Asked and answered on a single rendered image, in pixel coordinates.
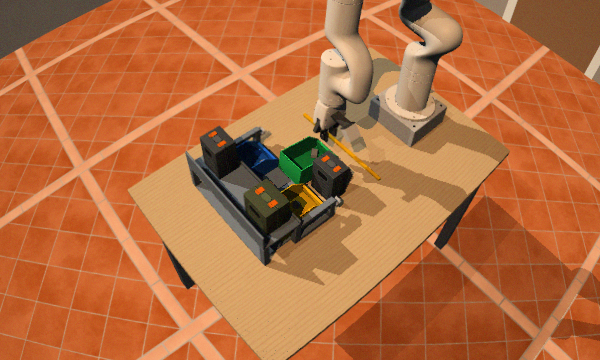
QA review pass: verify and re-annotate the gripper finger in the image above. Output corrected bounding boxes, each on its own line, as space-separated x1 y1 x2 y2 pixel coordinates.
313 119 329 142
328 123 339 137

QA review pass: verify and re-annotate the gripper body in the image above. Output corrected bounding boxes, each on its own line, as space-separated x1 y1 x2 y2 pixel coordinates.
313 99 346 130

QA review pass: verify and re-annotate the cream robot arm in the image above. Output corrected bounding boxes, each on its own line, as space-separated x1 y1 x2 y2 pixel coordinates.
318 0 463 142

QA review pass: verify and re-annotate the green bin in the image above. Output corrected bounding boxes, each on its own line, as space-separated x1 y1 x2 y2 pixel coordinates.
278 136 334 184

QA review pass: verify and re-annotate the yellow thin bar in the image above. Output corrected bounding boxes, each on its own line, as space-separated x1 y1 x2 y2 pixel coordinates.
303 113 381 181

